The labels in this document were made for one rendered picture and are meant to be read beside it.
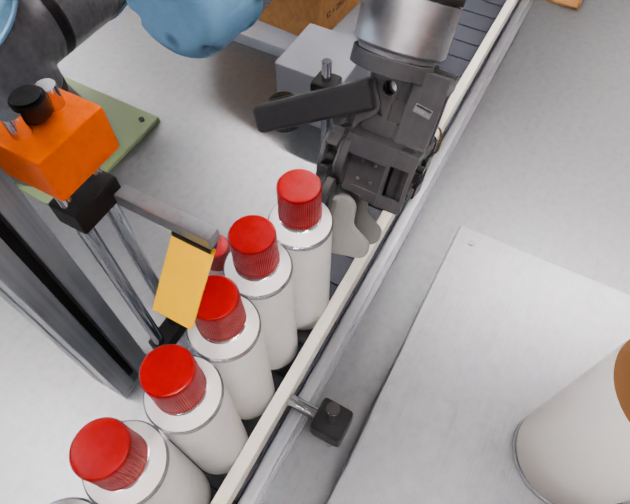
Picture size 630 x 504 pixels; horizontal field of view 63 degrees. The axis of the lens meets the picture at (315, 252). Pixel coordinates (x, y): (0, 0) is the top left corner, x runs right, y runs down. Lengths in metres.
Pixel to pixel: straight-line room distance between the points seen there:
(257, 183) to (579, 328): 0.42
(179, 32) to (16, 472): 0.45
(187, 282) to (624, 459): 0.29
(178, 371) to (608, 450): 0.27
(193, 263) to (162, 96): 0.56
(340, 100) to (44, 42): 0.38
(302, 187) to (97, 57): 0.64
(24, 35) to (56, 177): 0.42
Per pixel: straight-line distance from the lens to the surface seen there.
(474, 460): 0.52
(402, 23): 0.41
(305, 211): 0.37
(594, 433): 0.40
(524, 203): 0.74
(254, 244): 0.35
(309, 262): 0.41
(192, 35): 0.35
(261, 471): 0.50
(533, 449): 0.49
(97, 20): 0.75
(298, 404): 0.48
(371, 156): 0.43
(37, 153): 0.27
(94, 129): 0.29
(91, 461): 0.32
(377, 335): 0.59
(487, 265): 0.60
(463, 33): 0.89
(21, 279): 0.39
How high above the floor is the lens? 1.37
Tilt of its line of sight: 58 degrees down
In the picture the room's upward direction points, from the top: straight up
